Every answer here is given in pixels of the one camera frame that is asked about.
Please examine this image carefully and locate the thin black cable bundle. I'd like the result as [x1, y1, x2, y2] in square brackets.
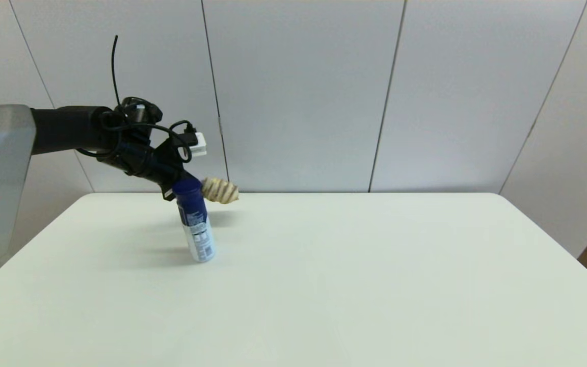
[74, 35, 196, 165]

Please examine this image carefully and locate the long twisted bread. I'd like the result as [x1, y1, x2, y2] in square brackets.
[201, 177, 240, 205]

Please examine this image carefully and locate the blue and white bottle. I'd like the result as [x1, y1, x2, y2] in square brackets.
[173, 178, 217, 264]

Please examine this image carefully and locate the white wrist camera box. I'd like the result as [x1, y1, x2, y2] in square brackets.
[185, 132, 208, 158]

